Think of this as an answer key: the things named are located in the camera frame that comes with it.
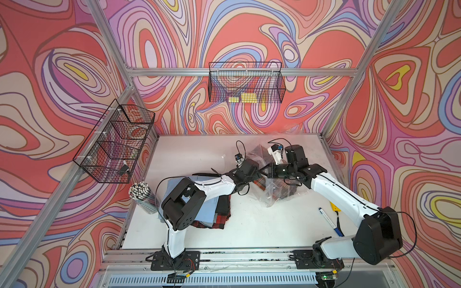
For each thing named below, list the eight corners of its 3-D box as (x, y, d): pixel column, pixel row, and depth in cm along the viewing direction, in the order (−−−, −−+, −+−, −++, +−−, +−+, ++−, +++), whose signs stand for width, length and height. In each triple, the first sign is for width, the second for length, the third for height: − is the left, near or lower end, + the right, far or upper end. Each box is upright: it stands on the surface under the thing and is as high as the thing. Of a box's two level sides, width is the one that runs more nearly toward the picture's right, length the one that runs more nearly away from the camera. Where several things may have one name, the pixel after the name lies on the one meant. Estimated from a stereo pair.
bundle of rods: (144, 215, 89) (125, 197, 74) (148, 200, 94) (132, 181, 79) (160, 215, 89) (145, 197, 74) (164, 200, 94) (150, 181, 79)
